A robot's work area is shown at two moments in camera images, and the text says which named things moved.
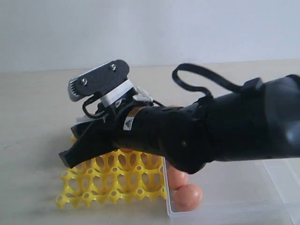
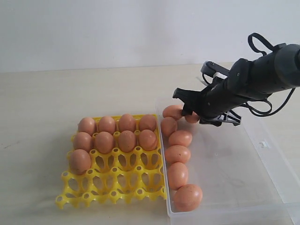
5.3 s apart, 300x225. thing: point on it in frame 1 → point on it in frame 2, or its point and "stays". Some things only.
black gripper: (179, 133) → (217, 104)
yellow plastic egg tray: (124, 175) stays
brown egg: (187, 197) stays
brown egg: (176, 178) stays
